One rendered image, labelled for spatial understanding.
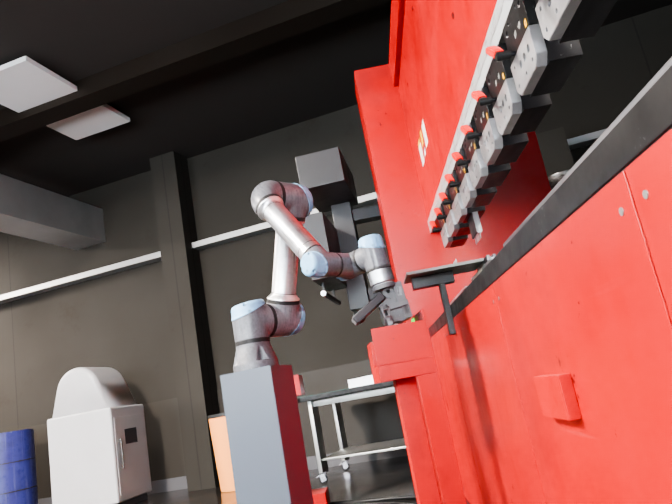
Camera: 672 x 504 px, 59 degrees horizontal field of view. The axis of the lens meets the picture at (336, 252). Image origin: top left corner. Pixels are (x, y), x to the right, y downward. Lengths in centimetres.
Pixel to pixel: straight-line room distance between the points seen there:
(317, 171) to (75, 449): 386
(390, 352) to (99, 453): 461
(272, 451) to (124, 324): 518
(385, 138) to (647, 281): 256
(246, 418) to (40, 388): 585
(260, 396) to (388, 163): 160
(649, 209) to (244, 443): 153
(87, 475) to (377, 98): 434
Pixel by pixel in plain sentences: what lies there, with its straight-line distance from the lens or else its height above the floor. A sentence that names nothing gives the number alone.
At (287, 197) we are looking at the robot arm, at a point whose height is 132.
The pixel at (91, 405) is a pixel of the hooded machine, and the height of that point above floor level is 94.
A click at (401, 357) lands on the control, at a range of 170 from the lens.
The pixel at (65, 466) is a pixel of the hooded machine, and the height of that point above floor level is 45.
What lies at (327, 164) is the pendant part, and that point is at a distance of 330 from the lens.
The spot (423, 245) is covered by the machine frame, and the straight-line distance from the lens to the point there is 301.
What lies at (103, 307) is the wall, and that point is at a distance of 718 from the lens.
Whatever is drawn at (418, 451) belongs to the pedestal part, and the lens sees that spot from 178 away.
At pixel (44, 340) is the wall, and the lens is 767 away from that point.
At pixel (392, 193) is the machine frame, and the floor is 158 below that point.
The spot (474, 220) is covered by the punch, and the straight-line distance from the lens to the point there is 212.
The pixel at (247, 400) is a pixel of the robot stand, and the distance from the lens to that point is 195.
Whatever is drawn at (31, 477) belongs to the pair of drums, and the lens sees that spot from 705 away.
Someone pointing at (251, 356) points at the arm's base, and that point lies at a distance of 197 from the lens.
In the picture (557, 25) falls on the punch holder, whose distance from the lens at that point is 112.
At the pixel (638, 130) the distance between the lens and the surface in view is 67.
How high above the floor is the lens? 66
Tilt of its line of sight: 13 degrees up
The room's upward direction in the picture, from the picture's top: 10 degrees counter-clockwise
